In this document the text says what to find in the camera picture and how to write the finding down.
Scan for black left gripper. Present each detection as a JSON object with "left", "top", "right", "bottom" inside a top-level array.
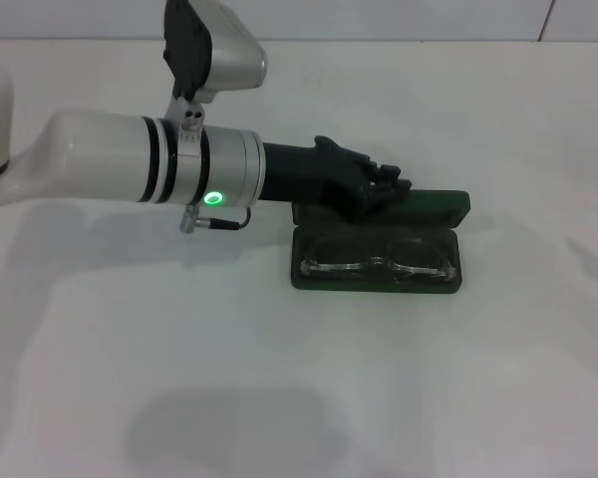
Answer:
[{"left": 261, "top": 134, "right": 414, "bottom": 224}]

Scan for green glasses case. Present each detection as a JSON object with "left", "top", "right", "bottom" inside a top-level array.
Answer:
[{"left": 289, "top": 188, "right": 472, "bottom": 295}]

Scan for clear white glasses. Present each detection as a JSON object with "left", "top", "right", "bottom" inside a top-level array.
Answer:
[{"left": 301, "top": 237, "right": 457, "bottom": 283}]

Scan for left gripper cable with plug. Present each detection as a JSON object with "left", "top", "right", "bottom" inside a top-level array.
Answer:
[{"left": 178, "top": 204, "right": 253, "bottom": 234}]

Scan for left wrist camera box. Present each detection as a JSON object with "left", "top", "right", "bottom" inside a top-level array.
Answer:
[{"left": 161, "top": 0, "right": 270, "bottom": 105}]

